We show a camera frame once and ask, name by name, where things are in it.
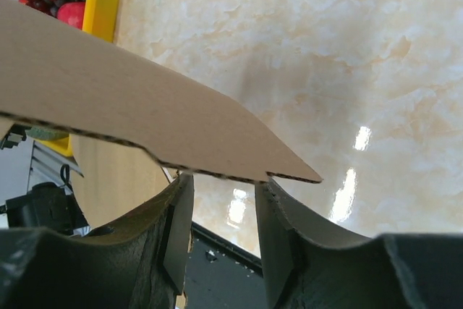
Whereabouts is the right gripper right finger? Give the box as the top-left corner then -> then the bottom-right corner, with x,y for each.
255,181 -> 462,308

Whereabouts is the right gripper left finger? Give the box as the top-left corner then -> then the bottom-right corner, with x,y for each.
1,174 -> 194,308

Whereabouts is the brown cardboard box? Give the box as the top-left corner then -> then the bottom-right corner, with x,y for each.
0,0 -> 323,229

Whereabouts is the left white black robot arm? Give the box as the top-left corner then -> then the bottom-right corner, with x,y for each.
1,164 -> 89,236

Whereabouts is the green melon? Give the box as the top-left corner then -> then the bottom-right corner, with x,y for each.
25,127 -> 69,141

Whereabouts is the red tomato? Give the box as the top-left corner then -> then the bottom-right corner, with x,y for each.
56,1 -> 85,30

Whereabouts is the yellow plastic tray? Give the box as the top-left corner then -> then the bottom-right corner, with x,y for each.
27,0 -> 124,158

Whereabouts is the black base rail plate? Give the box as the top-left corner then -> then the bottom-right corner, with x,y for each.
184,222 -> 268,309

